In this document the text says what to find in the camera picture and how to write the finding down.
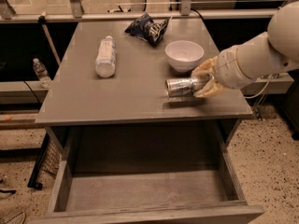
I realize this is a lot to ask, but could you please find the metal rail frame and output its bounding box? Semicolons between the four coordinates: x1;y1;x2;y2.
1;0;297;22

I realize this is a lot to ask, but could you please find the white bowl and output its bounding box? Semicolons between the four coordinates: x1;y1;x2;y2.
164;40;205;73

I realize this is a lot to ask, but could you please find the black wire basket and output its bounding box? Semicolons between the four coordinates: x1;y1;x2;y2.
27;134;61;190

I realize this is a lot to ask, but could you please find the small clear water bottle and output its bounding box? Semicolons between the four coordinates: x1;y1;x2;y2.
33;58;51;89

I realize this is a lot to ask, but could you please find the wooden stick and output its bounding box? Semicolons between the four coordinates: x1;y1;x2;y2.
38;10;61;66

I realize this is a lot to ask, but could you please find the grey wooden cabinet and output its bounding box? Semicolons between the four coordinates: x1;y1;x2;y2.
35;18;254;175

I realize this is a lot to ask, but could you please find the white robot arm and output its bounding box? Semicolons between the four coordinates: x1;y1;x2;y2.
192;1;299;98

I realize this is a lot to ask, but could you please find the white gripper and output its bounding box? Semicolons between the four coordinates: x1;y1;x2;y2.
191;46;254;98

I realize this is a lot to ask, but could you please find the white cable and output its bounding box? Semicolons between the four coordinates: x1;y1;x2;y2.
244;73;279;100

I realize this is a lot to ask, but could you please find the blue chip bag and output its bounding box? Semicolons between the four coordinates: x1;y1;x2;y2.
125;13;170;47

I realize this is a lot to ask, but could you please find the white plastic bottle lying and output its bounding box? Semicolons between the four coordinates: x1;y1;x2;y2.
95;35;116;77

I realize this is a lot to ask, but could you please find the silver redbull can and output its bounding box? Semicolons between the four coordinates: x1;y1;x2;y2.
165;77;209;97

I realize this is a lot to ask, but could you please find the open grey drawer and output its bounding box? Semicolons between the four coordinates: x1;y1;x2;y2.
30;120;263;224

